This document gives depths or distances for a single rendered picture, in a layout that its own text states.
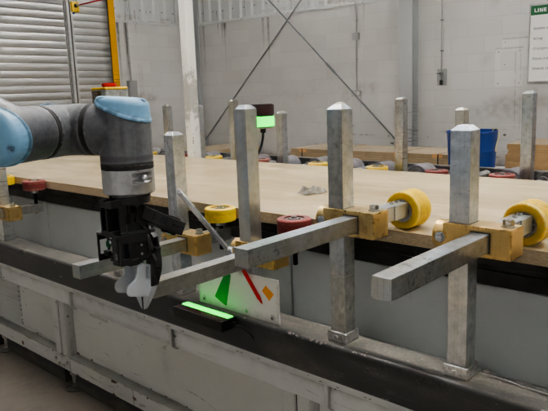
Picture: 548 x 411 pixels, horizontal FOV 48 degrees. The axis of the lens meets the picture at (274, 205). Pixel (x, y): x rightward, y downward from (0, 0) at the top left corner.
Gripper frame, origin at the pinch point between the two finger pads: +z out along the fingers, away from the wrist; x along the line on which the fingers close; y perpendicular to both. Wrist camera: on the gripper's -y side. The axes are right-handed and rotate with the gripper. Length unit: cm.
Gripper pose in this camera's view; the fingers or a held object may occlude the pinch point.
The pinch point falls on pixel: (147, 300)
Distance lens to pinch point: 116.4
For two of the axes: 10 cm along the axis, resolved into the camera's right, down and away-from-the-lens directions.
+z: 0.3, 9.8, 1.8
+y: -6.7, 1.5, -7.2
